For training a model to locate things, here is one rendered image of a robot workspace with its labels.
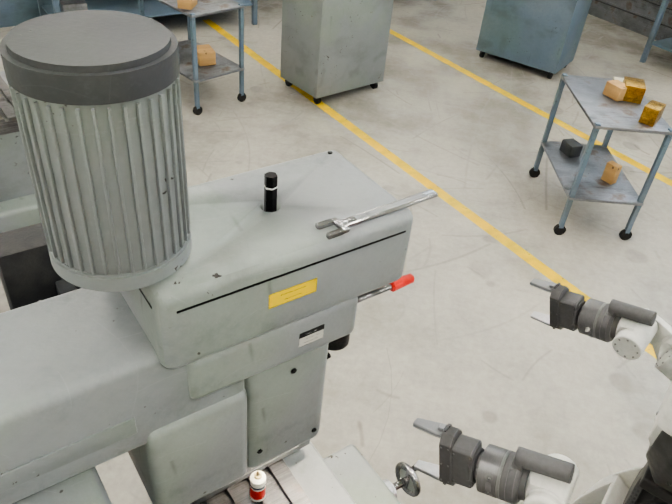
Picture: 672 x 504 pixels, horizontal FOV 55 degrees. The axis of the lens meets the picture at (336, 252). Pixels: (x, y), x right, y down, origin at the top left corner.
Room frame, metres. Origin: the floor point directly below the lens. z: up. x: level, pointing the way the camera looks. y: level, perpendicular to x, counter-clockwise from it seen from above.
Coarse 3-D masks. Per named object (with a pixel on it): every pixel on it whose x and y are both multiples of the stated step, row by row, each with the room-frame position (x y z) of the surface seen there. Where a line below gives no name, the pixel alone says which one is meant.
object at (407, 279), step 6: (402, 276) 0.97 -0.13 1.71; (408, 276) 0.97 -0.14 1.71; (396, 282) 0.95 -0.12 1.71; (402, 282) 0.95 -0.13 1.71; (408, 282) 0.96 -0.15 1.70; (378, 288) 0.93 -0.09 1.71; (384, 288) 0.93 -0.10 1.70; (390, 288) 0.94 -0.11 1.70; (396, 288) 0.94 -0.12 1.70; (366, 294) 0.91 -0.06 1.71; (372, 294) 0.91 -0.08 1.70; (378, 294) 0.92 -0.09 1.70; (360, 300) 0.89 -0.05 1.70
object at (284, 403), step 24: (288, 360) 0.81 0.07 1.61; (312, 360) 0.84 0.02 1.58; (264, 384) 0.78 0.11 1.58; (288, 384) 0.81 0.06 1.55; (312, 384) 0.84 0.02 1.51; (264, 408) 0.78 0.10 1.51; (288, 408) 0.81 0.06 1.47; (312, 408) 0.85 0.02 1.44; (264, 432) 0.78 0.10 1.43; (288, 432) 0.81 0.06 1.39; (312, 432) 0.85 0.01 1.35; (264, 456) 0.78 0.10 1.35
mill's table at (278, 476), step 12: (264, 468) 1.02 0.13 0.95; (276, 468) 1.01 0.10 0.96; (288, 468) 1.02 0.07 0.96; (276, 480) 0.98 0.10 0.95; (288, 480) 0.98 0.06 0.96; (228, 492) 0.93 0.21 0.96; (240, 492) 0.93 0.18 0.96; (276, 492) 0.94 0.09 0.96; (288, 492) 0.95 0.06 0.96; (300, 492) 0.95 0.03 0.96
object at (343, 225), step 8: (424, 192) 0.98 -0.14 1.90; (432, 192) 0.98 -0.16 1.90; (400, 200) 0.94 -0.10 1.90; (408, 200) 0.94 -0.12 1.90; (416, 200) 0.95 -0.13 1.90; (424, 200) 0.96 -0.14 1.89; (376, 208) 0.91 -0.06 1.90; (384, 208) 0.91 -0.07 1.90; (392, 208) 0.91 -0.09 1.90; (400, 208) 0.92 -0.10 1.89; (352, 216) 0.88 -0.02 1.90; (360, 216) 0.88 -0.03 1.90; (368, 216) 0.88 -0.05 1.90; (376, 216) 0.89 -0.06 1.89; (320, 224) 0.85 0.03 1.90; (328, 224) 0.85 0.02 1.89; (336, 224) 0.85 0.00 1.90; (344, 224) 0.85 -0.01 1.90; (352, 224) 0.86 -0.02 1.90; (328, 232) 0.83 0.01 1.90; (336, 232) 0.83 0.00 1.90; (344, 232) 0.84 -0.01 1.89
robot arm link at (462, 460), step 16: (448, 432) 0.75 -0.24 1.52; (448, 448) 0.73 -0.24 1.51; (464, 448) 0.73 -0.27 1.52; (480, 448) 0.74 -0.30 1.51; (496, 448) 0.73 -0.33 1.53; (448, 464) 0.72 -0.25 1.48; (464, 464) 0.71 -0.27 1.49; (480, 464) 0.70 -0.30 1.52; (496, 464) 0.69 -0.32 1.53; (448, 480) 0.71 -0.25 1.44; (464, 480) 0.70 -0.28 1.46; (480, 480) 0.68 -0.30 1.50; (496, 480) 0.67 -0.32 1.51; (496, 496) 0.66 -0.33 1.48
